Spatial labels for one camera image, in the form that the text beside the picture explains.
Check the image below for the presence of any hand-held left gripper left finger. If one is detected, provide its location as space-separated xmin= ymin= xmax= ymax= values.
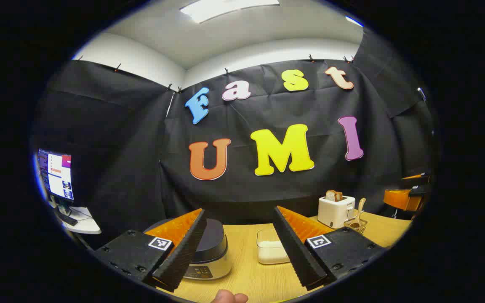
xmin=93 ymin=207 xmax=208 ymax=293

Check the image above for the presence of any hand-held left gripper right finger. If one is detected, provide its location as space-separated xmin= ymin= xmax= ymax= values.
xmin=273 ymin=205 xmax=388 ymax=291

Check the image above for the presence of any clear box of rice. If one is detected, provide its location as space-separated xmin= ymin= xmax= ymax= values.
xmin=256 ymin=228 xmax=291 ymax=265

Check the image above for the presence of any black and silver rice cooker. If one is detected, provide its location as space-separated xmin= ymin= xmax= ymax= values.
xmin=144 ymin=218 xmax=232 ymax=281

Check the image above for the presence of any wooden spoon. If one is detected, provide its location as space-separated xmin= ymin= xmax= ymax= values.
xmin=349 ymin=198 xmax=366 ymax=230

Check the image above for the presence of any white toaster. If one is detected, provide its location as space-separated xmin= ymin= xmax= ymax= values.
xmin=317 ymin=195 xmax=356 ymax=229

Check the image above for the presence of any white side table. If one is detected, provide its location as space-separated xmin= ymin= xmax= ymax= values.
xmin=49 ymin=201 xmax=102 ymax=235

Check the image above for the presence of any black backdrop cloth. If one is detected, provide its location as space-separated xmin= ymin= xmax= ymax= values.
xmin=30 ymin=29 xmax=441 ymax=249

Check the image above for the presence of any black keyboard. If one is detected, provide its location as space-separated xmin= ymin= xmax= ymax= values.
xmin=55 ymin=208 xmax=79 ymax=226

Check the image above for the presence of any computer monitor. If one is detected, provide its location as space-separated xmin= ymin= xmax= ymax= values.
xmin=37 ymin=148 xmax=75 ymax=202

